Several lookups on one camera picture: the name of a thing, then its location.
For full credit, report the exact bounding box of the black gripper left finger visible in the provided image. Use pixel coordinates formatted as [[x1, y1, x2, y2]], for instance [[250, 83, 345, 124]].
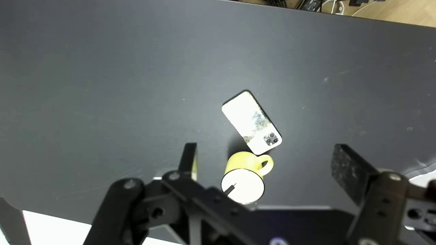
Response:
[[179, 143, 198, 180]]

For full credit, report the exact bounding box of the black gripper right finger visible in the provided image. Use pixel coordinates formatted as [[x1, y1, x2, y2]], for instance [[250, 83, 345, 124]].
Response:
[[332, 143, 379, 205]]

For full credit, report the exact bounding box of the black and white pen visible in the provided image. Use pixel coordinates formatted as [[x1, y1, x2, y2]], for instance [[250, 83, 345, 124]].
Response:
[[224, 184, 236, 196]]

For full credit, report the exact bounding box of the yellow enamel mug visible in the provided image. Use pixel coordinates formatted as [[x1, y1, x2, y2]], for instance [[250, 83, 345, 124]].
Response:
[[221, 151, 274, 205]]

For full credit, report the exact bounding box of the smartphone with landscape case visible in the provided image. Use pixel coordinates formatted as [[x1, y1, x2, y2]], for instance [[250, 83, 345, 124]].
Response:
[[221, 90, 284, 155]]

